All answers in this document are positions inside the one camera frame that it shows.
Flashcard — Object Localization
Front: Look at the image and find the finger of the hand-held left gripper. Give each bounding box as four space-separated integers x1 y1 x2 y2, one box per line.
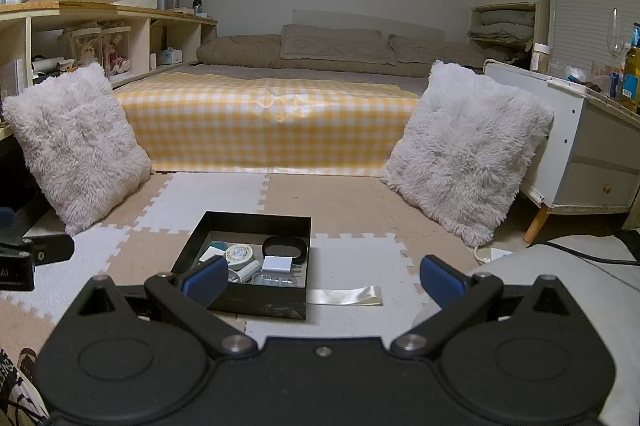
22 233 76 265

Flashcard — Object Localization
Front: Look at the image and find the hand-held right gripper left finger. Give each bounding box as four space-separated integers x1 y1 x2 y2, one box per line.
74 255 256 355

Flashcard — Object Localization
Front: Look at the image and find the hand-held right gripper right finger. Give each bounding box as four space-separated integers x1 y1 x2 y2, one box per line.
389 255 577 355

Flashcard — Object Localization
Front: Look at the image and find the mint green tape measure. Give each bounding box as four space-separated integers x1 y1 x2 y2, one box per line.
200 242 229 262

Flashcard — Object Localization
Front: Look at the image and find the round white tape measure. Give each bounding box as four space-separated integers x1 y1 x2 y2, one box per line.
223 243 255 270

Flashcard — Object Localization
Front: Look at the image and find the black box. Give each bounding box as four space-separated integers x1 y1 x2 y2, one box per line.
171 211 312 321

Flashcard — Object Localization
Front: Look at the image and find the clear plastic case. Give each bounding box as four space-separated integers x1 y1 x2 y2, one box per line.
250 273 301 288

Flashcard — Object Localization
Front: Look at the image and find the white charger block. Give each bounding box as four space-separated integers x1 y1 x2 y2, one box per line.
261 255 304 275

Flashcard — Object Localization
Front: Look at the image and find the foam puzzle floor mat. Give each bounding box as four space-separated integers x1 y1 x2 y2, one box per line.
0 171 526 357

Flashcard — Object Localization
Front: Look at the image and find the clear plastic strip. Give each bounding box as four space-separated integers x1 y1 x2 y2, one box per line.
306 285 384 307

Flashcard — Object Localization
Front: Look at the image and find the white fluffy pillow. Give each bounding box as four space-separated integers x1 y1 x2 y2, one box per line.
380 60 555 248
2 62 153 237

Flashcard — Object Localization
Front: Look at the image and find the printed beige cloth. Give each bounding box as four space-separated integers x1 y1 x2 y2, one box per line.
0 345 52 426

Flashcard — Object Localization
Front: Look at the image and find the yellow checkered bed cover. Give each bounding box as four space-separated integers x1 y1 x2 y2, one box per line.
114 74 421 178

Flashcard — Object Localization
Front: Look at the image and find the white bedside cabinet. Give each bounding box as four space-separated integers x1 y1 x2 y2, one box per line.
482 61 640 245

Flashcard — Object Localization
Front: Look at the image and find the white paper roll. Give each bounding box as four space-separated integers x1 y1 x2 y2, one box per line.
31 56 66 75

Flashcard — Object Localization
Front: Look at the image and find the clear doll display case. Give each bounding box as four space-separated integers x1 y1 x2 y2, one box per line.
70 29 104 70
101 26 132 75

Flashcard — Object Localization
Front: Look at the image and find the grey bed sheet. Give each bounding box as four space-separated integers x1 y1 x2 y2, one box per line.
165 64 431 100

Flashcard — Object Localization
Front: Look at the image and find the beige bed pillow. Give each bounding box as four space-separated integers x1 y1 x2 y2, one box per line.
389 35 484 65
280 25 396 66

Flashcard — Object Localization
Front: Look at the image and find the white lidded jar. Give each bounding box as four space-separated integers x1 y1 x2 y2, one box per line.
531 42 551 72

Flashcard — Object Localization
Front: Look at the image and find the wooden shelf unit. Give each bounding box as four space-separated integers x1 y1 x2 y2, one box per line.
0 1 219 138

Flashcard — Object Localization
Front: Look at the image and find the clear drinking glass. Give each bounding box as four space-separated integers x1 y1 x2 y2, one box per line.
590 59 611 88

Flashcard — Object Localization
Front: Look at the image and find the wooden shelf with folded bedding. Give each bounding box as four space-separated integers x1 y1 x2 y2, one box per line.
470 2 539 53

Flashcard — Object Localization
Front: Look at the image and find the yellow liquid bottle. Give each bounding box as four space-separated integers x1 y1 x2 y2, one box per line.
620 23 640 113

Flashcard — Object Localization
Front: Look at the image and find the wine glass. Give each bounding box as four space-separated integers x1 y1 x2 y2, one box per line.
605 8 626 80

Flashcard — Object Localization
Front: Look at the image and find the white framed window blind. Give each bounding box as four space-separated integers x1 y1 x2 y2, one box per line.
539 0 640 78

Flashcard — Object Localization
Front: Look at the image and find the white power cable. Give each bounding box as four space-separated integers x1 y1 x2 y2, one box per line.
472 243 514 265

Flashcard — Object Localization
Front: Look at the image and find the black cable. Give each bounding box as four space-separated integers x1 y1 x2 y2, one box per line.
527 239 640 266

